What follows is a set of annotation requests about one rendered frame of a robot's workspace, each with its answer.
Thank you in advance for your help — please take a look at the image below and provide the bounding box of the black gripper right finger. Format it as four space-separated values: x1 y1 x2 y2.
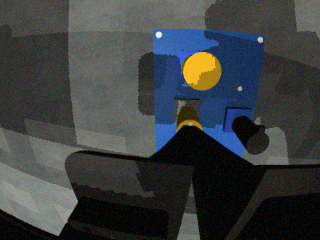
189 125 320 240

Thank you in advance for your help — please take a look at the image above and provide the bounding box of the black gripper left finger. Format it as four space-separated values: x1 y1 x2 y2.
65 125 195 240

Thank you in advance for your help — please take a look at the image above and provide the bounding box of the blue circuit board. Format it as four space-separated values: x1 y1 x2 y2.
153 28 269 157

